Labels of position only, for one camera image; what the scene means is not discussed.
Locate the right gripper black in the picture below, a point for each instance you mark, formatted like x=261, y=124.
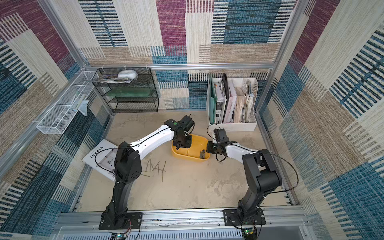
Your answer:
x=211, y=148

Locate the white file organizer box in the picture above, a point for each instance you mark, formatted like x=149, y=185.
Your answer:
x=235, y=103

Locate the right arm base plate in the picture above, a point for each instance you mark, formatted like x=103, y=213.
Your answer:
x=236, y=217

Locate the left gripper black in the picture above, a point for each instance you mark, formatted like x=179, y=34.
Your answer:
x=188, y=145

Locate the green folder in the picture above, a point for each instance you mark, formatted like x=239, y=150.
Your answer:
x=212, y=97

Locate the white wire wall basket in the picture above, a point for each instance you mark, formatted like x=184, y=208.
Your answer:
x=71, y=101

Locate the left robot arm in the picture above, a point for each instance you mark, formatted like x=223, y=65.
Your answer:
x=128, y=166

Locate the white round object on shelf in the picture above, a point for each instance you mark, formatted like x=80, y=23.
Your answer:
x=128, y=75

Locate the black wire mesh shelf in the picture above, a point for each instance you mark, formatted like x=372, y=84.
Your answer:
x=125, y=96

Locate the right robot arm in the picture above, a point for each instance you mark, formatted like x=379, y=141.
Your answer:
x=262, y=175

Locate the yellow plastic storage box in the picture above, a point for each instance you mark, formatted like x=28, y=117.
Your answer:
x=193, y=153

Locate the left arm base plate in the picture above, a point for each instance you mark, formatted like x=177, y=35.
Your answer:
x=125, y=221

